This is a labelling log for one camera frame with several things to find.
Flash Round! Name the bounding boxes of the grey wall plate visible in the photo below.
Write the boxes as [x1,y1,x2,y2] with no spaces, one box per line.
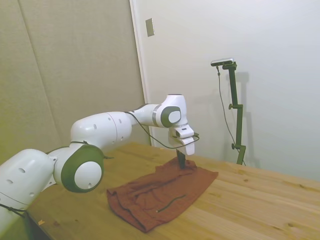
[145,17,156,38]

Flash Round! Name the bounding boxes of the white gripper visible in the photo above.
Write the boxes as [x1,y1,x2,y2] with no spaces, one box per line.
[167,124,196,169]

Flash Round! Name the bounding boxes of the white door frame trim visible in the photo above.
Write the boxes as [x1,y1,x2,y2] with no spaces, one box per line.
[129,0,156,147]

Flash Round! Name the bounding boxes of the grey camera on stand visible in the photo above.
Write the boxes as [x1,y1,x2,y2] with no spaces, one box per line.
[210,57,236,68]

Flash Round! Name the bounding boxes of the dark green camera stand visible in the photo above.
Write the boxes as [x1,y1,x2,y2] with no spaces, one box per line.
[222,62,247,166]

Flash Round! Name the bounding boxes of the rust red shorts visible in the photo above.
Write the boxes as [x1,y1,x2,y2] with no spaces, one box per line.
[106,158,219,234]

